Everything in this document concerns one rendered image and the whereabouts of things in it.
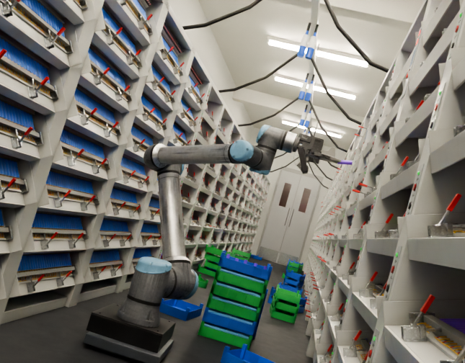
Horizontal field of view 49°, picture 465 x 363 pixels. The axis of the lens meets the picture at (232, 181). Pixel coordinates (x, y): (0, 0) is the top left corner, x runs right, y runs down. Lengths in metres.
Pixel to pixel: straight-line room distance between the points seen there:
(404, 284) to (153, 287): 1.32
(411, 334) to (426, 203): 0.31
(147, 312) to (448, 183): 1.45
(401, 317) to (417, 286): 0.08
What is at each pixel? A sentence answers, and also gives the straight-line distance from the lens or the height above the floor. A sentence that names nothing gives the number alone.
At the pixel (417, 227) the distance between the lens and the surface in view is 1.16.
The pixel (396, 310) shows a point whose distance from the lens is 1.16.
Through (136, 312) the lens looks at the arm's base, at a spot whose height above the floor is 0.19.
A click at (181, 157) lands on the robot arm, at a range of 2.33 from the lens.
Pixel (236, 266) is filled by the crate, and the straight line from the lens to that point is 2.91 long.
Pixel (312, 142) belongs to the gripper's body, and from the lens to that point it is 2.24.
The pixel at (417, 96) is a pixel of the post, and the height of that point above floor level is 1.28.
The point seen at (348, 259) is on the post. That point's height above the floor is 0.64.
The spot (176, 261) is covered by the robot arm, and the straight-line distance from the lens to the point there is 2.38.
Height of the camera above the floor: 0.67
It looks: 4 degrees up
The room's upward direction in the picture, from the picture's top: 16 degrees clockwise
